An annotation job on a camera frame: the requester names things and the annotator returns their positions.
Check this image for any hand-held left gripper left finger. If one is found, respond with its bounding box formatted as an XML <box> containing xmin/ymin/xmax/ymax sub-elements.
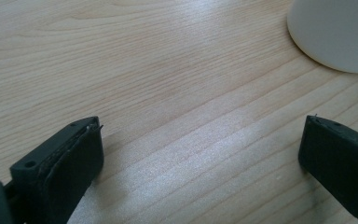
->
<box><xmin>9</xmin><ymin>116</ymin><xmax>104</xmax><ymax>224</ymax></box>

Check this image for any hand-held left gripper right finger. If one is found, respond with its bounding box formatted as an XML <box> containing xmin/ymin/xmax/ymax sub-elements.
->
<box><xmin>297</xmin><ymin>114</ymin><xmax>358</xmax><ymax>224</ymax></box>

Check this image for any round grey disc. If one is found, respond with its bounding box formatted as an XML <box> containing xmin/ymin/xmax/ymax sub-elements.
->
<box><xmin>286</xmin><ymin>0</ymin><xmax>358</xmax><ymax>75</ymax></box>

